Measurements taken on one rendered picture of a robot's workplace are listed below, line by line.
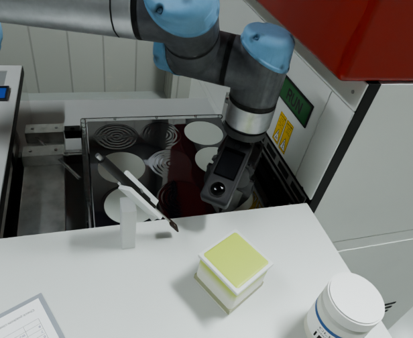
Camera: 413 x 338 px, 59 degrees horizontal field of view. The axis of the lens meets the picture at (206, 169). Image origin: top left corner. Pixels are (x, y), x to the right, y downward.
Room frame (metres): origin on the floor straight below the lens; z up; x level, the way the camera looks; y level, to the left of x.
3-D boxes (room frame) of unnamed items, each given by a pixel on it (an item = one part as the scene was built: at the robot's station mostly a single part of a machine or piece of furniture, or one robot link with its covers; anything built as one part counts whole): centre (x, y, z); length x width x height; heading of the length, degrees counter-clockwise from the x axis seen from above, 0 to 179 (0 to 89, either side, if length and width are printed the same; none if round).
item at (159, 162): (0.62, 0.08, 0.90); 0.34 x 0.34 x 0.01; 24
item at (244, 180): (0.52, -0.05, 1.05); 0.09 x 0.08 x 0.12; 166
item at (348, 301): (0.26, -0.21, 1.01); 0.07 x 0.07 x 0.10
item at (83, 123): (0.54, 0.25, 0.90); 0.38 x 0.01 x 0.01; 24
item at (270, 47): (0.51, -0.05, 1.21); 0.09 x 0.08 x 0.11; 85
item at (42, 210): (0.49, 0.32, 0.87); 0.36 x 0.08 x 0.03; 24
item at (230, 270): (0.30, -0.06, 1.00); 0.07 x 0.07 x 0.07; 51
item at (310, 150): (0.88, -0.05, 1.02); 0.81 x 0.03 x 0.40; 24
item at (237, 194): (0.51, -0.06, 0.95); 0.06 x 0.03 x 0.09; 166
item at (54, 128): (0.64, 0.38, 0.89); 0.08 x 0.03 x 0.03; 114
